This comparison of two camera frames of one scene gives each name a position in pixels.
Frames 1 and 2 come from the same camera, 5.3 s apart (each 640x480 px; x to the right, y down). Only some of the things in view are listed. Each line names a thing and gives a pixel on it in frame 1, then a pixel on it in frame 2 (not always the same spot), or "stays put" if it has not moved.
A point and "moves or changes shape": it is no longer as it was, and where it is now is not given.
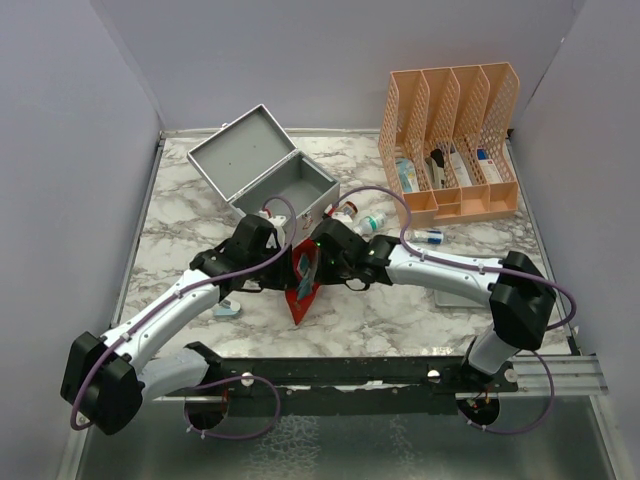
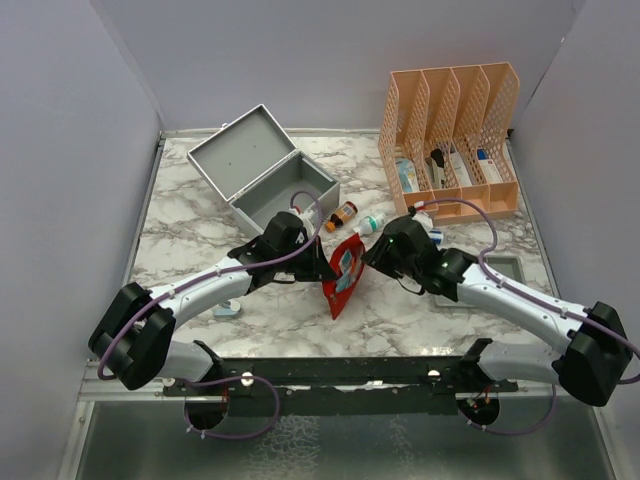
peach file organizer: [443, 140] stays put
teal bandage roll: [304, 288] moves or changes shape
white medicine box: [461, 171] stays put
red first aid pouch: [299, 307] moves or changes shape
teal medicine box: [408, 174] stays put
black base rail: [344, 386] stays put
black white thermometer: [436, 169] stays put
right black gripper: [327, 277] to [377, 257]
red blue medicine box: [488, 166] stays put
